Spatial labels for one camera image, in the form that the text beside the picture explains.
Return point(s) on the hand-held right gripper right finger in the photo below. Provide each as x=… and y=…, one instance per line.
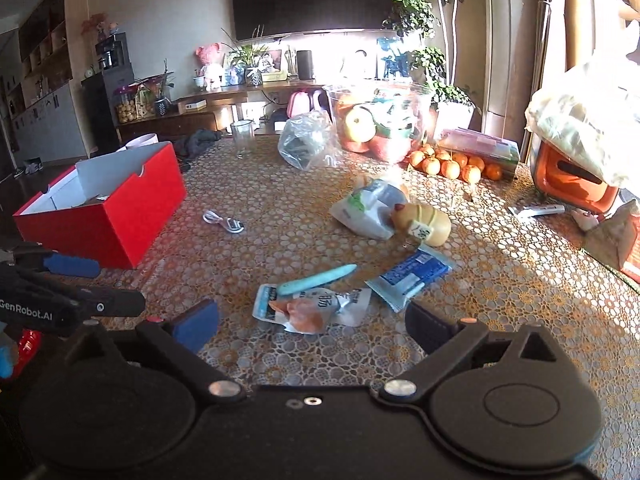
x=425, y=325

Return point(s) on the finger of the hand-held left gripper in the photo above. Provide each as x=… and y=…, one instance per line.
x=115, y=302
x=70, y=266

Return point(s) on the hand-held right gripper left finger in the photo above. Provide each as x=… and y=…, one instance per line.
x=192, y=325

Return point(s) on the blue snack packet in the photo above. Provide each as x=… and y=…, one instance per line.
x=407, y=277

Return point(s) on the red cardboard box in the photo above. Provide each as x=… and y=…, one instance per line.
x=125, y=220

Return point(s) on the sausage snack packet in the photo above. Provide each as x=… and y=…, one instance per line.
x=310, y=312

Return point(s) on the teal pen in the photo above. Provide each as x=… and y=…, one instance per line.
x=315, y=280

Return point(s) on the lace-patterned round desktop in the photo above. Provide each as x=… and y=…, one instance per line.
x=500, y=300

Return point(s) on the yellow bottle-shaped snack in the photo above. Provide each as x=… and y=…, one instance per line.
x=422, y=225

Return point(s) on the green and white packet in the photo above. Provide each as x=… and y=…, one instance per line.
x=360, y=210

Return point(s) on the dark side cabinet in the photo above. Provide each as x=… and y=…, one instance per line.
x=102, y=110

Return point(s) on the pile of tangerines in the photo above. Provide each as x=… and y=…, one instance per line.
x=450, y=167

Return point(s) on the white remote control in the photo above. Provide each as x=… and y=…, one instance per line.
x=537, y=210

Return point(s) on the snack jar with purple lid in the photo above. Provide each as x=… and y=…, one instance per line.
x=126, y=109

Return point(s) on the black cloth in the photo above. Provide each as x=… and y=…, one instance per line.
x=200, y=142

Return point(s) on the red apple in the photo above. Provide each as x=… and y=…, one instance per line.
x=390, y=149

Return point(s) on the plant in dark pot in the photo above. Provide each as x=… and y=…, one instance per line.
x=161, y=106

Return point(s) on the clear plastic tray box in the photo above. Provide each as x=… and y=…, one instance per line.
x=480, y=142

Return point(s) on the small pink white object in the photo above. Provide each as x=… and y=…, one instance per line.
x=585, y=219

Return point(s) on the clear glass cup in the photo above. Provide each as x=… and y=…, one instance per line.
x=242, y=139

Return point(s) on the wooden television cabinet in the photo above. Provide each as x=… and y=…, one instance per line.
x=200, y=120

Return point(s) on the orange tissue holder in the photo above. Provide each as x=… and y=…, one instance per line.
x=565, y=180

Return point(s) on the flat white box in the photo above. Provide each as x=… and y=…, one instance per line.
x=192, y=105

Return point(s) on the yellow apple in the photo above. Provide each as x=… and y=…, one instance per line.
x=360, y=124

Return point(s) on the glass fruit bowl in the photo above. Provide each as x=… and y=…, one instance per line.
x=415, y=110

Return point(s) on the clear plastic bag dark contents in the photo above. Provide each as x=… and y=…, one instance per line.
x=307, y=142

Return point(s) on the black coffee machine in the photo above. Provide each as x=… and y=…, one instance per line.
x=111, y=52

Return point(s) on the orange tissue pack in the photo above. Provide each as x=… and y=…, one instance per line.
x=632, y=255

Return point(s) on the dried pink flowers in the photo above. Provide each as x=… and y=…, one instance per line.
x=100, y=25

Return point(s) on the pink bag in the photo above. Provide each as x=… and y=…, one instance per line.
x=299, y=104

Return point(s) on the pink teddy bear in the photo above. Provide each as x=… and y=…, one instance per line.
x=210, y=62

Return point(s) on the grass plant in patterned vase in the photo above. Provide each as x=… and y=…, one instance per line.
x=253, y=77

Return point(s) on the crumpled white plastic bag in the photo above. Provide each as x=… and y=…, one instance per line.
x=585, y=115

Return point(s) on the blue framed picture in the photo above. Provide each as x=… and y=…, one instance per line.
x=392, y=57

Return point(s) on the large framed photo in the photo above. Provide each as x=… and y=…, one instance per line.
x=357, y=62

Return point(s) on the dark cylindrical speaker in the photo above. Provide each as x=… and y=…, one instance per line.
x=305, y=64

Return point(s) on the white standing air conditioner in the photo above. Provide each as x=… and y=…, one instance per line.
x=510, y=35

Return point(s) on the yellow curtain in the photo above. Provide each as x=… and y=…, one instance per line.
x=552, y=35

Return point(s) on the tall green potted tree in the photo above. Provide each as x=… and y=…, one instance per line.
x=420, y=5

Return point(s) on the wooden wall shelf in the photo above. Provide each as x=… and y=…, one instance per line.
x=45, y=30

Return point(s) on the small photo frame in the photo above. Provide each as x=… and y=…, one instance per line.
x=274, y=66

